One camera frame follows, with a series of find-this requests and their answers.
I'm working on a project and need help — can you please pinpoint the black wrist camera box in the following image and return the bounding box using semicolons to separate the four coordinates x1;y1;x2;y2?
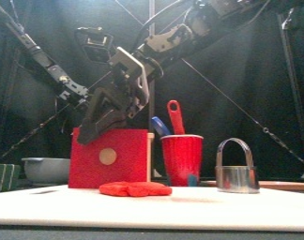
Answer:
74;26;114;64

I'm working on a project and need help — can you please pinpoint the white cutting board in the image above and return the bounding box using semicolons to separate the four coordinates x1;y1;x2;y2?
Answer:
0;183;304;233

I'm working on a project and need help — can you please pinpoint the red plastic utensil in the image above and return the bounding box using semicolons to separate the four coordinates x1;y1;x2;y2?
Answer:
166;99;188;136

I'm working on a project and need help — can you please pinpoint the wooden drawer with red front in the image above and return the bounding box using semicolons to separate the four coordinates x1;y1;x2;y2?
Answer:
69;127;150;189

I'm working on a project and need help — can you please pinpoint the slim black stick tool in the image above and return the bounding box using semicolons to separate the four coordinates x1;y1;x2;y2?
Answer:
31;189;61;195

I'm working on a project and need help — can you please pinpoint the red plastic cup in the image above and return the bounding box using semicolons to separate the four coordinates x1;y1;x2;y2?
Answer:
160;133;205;188

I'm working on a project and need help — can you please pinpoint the vertical metal frame pole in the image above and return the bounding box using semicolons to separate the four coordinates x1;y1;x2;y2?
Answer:
149;0;157;136

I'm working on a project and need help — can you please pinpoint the blue plastic utensil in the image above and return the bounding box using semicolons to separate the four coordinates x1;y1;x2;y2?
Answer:
152;115;173;138

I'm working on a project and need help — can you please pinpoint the red play dough lump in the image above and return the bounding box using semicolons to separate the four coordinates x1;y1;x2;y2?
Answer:
98;180;173;198

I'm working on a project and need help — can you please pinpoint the green striped block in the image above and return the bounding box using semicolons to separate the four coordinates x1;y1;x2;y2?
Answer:
0;161;22;194

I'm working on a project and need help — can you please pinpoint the thin diagonal brace wire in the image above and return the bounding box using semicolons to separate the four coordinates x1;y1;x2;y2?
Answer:
0;79;102;162
113;0;304;171

